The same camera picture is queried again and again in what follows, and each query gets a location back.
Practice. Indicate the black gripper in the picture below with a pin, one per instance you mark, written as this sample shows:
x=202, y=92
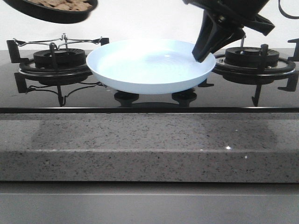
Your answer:
x=213, y=36

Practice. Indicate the light blue plate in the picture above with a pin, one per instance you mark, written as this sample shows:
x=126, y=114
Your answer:
x=149, y=66

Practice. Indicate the brown meat pieces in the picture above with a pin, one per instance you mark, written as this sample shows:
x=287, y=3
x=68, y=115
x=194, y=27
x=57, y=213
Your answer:
x=66, y=5

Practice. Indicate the black frying pan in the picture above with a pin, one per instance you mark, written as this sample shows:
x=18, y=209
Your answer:
x=50, y=14

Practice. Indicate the right black gas burner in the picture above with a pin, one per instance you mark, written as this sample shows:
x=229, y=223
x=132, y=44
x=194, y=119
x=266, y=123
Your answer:
x=250, y=57

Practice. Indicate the black gas burner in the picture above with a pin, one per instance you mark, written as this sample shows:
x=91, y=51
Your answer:
x=250, y=57
x=72, y=57

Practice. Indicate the black glass gas hob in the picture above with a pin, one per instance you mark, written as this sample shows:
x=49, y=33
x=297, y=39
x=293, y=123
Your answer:
x=218, y=94

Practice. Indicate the right black pan support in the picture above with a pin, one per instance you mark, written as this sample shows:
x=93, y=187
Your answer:
x=285, y=69

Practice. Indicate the black pan support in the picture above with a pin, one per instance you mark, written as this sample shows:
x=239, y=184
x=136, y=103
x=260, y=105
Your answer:
x=285, y=69
x=35, y=77

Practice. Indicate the left black gas burner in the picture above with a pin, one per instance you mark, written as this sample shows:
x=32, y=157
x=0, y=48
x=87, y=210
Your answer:
x=72, y=57

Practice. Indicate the left black pan support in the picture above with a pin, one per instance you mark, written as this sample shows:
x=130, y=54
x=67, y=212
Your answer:
x=35, y=77

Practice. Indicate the grey cabinet front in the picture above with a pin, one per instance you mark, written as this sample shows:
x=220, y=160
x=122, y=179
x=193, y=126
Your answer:
x=148, y=203

